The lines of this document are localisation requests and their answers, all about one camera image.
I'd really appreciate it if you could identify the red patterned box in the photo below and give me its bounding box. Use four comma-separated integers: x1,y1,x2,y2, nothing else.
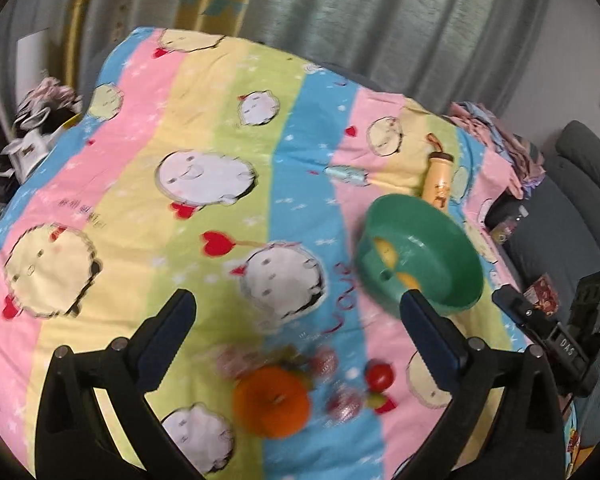
522,274,561,317

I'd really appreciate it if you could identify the striped cartoon printed blanket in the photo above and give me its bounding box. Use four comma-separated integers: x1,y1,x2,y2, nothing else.
0,27,536,480

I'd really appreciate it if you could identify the grey-green curtain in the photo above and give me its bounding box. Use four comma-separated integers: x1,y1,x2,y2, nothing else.
80,0,566,116

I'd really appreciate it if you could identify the grey sofa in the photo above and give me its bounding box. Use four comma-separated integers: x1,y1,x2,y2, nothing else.
485,120,600,451

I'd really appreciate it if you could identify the yellow lemon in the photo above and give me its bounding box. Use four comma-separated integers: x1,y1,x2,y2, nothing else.
372,237,401,267

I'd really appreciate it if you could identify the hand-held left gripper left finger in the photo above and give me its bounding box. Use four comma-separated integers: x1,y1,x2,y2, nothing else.
34,288,216,480

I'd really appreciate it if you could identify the orange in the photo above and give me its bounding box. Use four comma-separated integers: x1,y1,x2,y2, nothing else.
231,365,311,440

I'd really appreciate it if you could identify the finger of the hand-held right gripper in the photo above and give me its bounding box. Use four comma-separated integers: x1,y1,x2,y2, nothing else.
492,284,556,346

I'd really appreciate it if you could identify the black and white patterned cloth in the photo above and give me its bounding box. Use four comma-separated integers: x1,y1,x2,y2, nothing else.
17,77,83,126

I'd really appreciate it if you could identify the pale pink netted fruit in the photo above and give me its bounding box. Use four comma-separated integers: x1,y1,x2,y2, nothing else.
215,344,266,381

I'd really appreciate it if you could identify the red netted fruit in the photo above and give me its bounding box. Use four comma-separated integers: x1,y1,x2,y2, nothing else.
326,385,363,423
307,346,339,378

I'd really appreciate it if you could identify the yellow bottle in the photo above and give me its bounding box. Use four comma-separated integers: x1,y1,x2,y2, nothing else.
420,134,456,209

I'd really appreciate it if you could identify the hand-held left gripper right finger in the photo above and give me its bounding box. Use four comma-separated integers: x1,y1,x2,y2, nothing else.
395,290,566,480

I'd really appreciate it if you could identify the red tomato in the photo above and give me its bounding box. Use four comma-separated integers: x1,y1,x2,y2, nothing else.
366,361,396,393

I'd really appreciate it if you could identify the pile of pink clothes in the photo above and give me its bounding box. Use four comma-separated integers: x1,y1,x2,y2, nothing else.
447,101,546,198

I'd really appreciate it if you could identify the green plastic bowl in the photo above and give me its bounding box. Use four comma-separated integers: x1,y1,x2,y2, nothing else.
355,194,483,318

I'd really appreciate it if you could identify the white bag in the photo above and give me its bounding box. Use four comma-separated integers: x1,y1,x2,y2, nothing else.
2,110,56,176

